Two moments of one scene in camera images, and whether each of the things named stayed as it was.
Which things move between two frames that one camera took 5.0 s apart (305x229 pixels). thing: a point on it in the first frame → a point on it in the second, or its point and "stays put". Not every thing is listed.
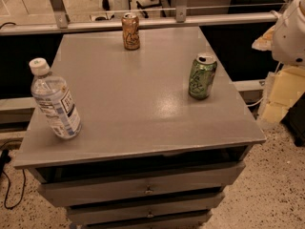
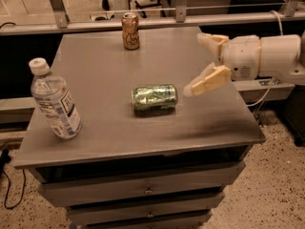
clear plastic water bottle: x=50 y=92 stays put
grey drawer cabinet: x=164 y=134 stays put
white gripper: x=290 y=37 → x=241 y=56
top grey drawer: x=71 y=186 stays put
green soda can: x=202 y=72 → x=155 y=98
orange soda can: x=131 y=31 stays put
